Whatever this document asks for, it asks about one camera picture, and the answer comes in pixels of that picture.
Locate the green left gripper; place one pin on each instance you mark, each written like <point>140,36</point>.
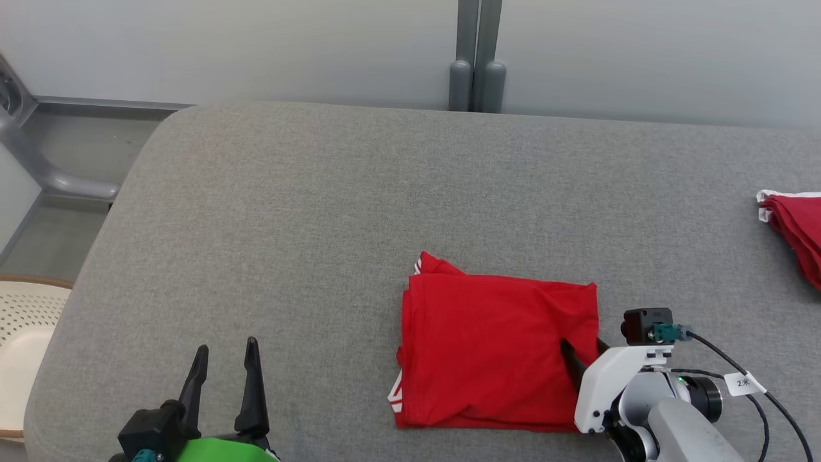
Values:
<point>224,450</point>

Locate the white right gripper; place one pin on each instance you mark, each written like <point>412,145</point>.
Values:
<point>603,378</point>

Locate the red shirt white sleeves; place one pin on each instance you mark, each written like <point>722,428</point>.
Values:
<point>487,346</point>

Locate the red shorts white stripe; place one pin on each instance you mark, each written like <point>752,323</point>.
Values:
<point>802,231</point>

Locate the grey fabric sofa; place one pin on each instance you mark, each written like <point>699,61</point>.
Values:
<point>288,224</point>

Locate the cream perforated laundry basket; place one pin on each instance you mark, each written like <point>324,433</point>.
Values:
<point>29,333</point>

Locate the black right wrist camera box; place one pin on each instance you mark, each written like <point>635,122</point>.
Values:
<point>644,324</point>

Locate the grey upright post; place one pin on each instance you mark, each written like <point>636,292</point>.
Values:
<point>462,77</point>
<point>492,83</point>

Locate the grey metal frame rail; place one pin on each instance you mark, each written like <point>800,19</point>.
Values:
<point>109,108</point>

